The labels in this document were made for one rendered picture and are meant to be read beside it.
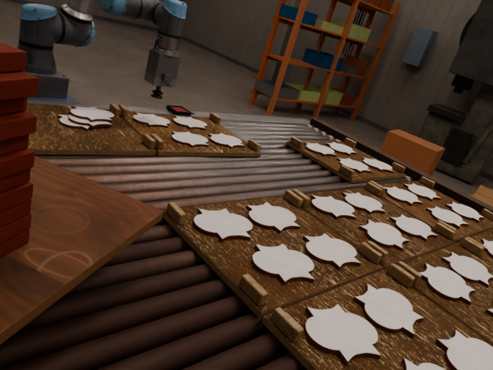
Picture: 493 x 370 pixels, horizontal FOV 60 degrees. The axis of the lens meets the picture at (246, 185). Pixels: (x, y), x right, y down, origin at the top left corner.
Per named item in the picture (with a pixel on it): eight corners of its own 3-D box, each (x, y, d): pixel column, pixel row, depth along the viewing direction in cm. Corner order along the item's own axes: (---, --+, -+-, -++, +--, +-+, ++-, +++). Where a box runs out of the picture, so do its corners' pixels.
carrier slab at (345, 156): (285, 144, 178) (289, 134, 176) (342, 144, 205) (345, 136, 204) (351, 183, 156) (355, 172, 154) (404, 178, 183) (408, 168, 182)
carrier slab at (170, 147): (114, 114, 150) (115, 109, 150) (210, 121, 177) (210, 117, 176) (158, 156, 127) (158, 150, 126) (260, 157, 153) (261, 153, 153)
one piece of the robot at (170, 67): (165, 44, 132) (155, 95, 138) (188, 48, 138) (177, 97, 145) (149, 36, 138) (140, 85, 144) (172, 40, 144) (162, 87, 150)
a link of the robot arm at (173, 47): (185, 40, 139) (163, 36, 133) (182, 54, 140) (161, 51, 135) (172, 34, 143) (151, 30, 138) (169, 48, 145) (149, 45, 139)
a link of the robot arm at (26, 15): (12, 36, 156) (14, -3, 152) (46, 40, 167) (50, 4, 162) (28, 44, 151) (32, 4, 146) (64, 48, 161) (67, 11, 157)
